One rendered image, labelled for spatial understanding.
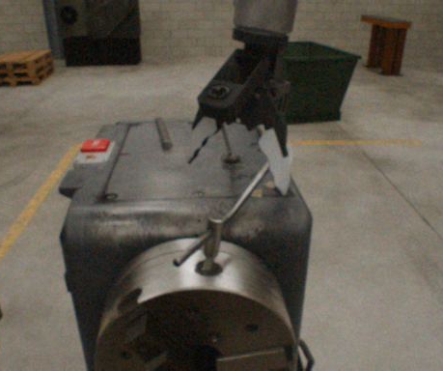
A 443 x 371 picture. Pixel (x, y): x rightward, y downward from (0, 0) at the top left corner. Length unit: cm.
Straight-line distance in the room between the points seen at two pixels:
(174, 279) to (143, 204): 20
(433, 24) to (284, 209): 1118
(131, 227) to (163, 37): 984
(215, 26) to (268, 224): 979
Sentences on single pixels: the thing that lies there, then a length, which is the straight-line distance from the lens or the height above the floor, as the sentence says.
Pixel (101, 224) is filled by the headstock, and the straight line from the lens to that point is 75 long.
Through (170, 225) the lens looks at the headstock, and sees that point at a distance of 73.
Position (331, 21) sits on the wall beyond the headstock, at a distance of 1087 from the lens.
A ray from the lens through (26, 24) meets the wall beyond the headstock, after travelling 1120.
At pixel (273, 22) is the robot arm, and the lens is 52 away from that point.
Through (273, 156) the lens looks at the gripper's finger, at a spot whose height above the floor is 141.
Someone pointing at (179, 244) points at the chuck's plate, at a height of 124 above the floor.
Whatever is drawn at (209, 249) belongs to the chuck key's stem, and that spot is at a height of 127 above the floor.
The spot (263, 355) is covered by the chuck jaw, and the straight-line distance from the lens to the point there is 68.
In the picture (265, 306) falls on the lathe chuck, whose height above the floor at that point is 120.
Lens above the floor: 161
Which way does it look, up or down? 27 degrees down
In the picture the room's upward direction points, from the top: straight up
